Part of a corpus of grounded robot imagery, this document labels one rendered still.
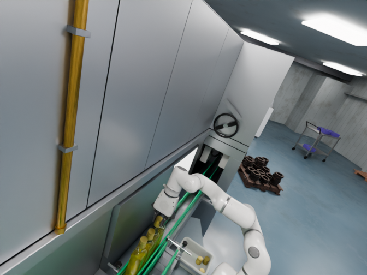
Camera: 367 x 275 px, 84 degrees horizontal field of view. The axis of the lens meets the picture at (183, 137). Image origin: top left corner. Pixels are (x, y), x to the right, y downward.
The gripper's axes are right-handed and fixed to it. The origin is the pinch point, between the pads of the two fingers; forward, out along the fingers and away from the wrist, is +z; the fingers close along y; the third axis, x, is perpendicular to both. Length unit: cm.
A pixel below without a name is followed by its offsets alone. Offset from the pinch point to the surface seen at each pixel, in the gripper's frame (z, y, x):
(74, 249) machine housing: 5.5, -15.4, -35.1
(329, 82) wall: -391, 211, 938
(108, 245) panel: 16.1, -13.1, -13.8
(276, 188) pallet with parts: 20, 108, 340
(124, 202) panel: -9.0, -12.4, -18.0
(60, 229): -11, -13, -48
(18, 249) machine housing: -8, -16, -56
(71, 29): -60, -14, -62
